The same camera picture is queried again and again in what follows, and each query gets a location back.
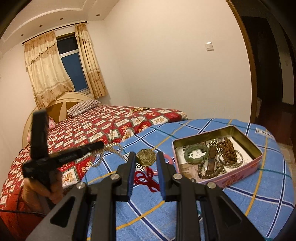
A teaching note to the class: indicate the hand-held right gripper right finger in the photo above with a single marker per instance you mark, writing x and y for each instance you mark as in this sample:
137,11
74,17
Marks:
161,176

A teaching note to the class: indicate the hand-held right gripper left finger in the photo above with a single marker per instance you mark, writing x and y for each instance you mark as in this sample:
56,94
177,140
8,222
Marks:
132,173

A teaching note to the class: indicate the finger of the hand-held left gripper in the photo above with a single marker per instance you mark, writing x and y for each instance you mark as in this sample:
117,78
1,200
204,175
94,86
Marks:
78,151
39,134

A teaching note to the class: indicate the pink bangle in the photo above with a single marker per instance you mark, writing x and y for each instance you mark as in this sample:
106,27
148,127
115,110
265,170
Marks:
170,158

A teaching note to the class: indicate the green jade bangle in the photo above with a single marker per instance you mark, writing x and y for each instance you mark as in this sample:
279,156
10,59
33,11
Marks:
197,160

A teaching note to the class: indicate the dark wooden pendant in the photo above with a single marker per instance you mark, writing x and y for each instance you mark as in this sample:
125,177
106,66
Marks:
211,157

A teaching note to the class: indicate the clear glass bangle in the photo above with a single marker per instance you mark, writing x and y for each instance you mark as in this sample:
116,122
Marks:
231,165

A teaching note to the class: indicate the brown wooden bead strand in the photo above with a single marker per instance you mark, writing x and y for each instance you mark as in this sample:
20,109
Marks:
227,148

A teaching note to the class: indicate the pink tin box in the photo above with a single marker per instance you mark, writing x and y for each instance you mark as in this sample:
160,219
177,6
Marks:
242,171

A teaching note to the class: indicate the person's left hand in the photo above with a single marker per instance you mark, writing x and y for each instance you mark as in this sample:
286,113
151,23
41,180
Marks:
34,187

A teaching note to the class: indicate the pink pillow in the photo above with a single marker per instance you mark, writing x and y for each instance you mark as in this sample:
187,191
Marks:
51,122

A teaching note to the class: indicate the red patterned bedspread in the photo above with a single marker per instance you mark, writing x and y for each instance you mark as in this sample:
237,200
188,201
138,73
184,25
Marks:
92,129

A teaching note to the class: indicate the cream wooden headboard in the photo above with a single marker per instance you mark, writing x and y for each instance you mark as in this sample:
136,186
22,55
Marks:
67,98

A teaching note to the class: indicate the striped pillow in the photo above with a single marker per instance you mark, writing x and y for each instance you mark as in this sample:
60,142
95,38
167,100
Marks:
83,106

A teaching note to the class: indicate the window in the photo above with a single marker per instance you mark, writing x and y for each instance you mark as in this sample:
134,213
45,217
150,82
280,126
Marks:
69,64

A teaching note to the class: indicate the blue plaid cloth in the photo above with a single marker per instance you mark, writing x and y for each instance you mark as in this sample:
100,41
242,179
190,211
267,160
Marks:
231,208

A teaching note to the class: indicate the dark curtain rod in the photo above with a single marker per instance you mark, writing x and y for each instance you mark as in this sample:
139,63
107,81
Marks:
82,23

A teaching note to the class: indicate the pale waste basket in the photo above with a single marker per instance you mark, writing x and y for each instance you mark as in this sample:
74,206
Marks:
259,107

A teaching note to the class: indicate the wooden door frame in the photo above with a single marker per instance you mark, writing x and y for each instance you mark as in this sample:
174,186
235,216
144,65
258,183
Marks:
252,81

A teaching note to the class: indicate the white light switch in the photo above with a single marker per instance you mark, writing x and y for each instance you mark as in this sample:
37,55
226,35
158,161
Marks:
209,46

